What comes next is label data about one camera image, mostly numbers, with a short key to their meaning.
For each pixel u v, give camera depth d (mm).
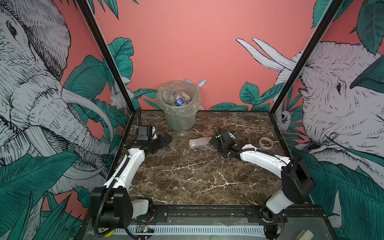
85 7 691
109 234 665
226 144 661
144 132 639
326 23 744
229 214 751
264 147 999
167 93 968
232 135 799
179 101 954
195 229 741
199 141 959
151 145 697
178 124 1005
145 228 699
